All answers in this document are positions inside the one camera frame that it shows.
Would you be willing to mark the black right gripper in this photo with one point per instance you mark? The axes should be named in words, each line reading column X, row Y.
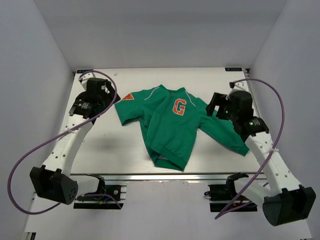
column 219, row 100

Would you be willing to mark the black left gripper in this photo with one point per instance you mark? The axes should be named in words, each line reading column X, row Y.
column 110, row 96

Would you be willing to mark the green varsity jacket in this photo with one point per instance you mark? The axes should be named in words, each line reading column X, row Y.
column 169, row 121

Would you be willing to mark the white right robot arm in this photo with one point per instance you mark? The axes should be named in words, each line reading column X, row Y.
column 286, row 200

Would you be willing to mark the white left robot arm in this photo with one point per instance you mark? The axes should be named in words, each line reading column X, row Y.
column 53, row 180

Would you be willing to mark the blue left corner label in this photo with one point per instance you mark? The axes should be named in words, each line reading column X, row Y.
column 82, row 71

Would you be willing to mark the blue corner label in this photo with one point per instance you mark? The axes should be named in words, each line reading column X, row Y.
column 82, row 71
column 233, row 69

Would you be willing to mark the blue right corner label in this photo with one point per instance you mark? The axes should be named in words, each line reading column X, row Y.
column 233, row 69

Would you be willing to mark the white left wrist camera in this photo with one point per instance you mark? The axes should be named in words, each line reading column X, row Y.
column 84, row 79

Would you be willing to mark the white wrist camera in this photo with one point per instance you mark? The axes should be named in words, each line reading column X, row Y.
column 237, row 86
column 84, row 79

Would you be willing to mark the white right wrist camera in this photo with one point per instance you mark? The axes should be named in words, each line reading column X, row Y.
column 237, row 86

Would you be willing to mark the aluminium right side rail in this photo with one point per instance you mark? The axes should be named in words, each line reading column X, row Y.
column 246, row 72

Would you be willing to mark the aluminium table edge rail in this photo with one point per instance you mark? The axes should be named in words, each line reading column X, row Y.
column 160, row 176

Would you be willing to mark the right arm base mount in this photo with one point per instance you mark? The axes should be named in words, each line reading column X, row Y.
column 220, row 194

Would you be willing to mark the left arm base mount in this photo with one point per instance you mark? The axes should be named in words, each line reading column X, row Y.
column 100, row 197

